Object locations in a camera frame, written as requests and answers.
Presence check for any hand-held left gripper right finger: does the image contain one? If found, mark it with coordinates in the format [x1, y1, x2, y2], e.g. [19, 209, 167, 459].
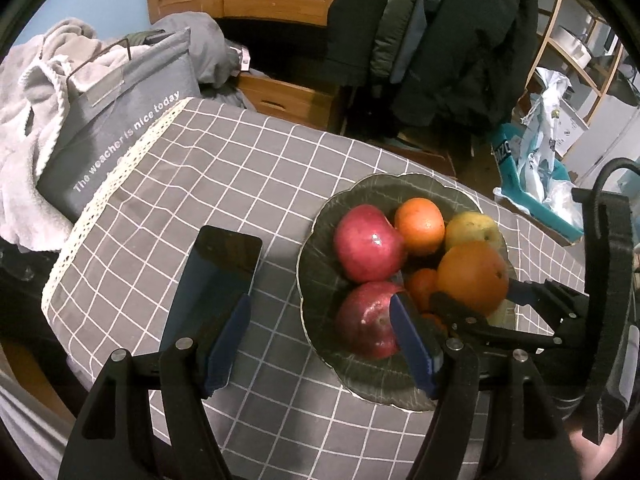
[390, 292, 581, 480]

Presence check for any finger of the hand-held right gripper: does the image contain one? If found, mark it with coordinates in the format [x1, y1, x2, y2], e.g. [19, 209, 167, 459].
[430, 290, 564, 349]
[506, 277, 591, 319]

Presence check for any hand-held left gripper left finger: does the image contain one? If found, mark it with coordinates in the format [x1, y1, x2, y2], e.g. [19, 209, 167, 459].
[57, 294, 252, 480]

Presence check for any tiny tangerine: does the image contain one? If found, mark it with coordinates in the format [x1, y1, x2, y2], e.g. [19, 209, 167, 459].
[420, 312, 448, 337]

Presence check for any lemon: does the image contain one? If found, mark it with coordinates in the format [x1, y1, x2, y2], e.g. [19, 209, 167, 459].
[487, 302, 516, 329]

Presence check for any large orange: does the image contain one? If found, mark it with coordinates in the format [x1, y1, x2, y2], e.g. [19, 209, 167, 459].
[436, 240, 510, 317]

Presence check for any dark red apple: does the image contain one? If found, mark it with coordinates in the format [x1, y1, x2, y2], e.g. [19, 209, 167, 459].
[336, 281, 408, 360]

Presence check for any yellow green apple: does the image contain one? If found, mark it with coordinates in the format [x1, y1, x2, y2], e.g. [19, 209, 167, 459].
[444, 211, 502, 252]

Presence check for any bright red apple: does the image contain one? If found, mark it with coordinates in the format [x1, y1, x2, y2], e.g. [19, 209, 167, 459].
[334, 204, 407, 284]

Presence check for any dark green glass bowl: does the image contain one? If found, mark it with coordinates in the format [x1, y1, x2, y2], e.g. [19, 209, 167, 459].
[296, 172, 516, 413]

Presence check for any person's right forearm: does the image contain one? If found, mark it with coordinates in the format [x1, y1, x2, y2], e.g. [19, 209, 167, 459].
[567, 427, 627, 480]

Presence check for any large cardboard box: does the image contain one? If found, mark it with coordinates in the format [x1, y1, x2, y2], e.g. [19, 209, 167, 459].
[492, 194, 582, 249]

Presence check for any black smartphone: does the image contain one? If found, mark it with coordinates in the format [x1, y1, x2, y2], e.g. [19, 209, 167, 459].
[159, 225, 264, 357]

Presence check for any clear plastic bag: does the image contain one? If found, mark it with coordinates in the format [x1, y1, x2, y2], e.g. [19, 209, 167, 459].
[542, 180, 587, 229]

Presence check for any teal plastic crate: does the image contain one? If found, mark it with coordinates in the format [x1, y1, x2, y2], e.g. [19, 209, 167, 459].
[487, 122, 587, 242]

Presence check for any cardboard box with orange packets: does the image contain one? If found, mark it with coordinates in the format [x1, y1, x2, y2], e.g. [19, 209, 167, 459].
[385, 132, 459, 177]

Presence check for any white plastic basket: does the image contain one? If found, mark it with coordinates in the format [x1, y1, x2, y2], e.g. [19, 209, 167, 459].
[555, 92, 592, 162]

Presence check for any grey checked tablecloth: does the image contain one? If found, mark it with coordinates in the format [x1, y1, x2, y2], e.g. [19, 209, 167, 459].
[41, 96, 588, 480]

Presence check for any person's grey clothing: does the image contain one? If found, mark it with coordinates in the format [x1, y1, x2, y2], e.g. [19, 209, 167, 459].
[0, 370, 77, 480]

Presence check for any black hooded coat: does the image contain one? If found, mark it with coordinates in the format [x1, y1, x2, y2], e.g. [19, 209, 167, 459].
[390, 0, 540, 134]

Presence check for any white cooking pot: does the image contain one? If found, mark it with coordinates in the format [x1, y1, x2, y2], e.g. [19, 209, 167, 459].
[555, 25, 594, 69]

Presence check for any wooden shelf rack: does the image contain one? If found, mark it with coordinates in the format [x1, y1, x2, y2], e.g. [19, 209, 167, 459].
[535, 0, 627, 127]

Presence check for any wooden drawer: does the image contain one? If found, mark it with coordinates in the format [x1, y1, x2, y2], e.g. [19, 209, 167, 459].
[237, 72, 342, 132]

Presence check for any grey fabric tote bag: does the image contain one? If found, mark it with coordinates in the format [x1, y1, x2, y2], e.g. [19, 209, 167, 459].
[36, 26, 202, 222]

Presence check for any pile of grey white clothes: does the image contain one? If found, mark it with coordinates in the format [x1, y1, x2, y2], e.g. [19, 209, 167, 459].
[0, 17, 132, 254]

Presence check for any olive puffer jacket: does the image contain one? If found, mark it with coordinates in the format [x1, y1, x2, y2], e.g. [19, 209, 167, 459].
[370, 0, 427, 82]

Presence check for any grey blue jacket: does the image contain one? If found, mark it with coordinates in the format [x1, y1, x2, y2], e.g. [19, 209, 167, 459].
[387, 0, 462, 84]

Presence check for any dark green coat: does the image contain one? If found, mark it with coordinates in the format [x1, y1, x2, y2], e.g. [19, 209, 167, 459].
[322, 0, 402, 89]

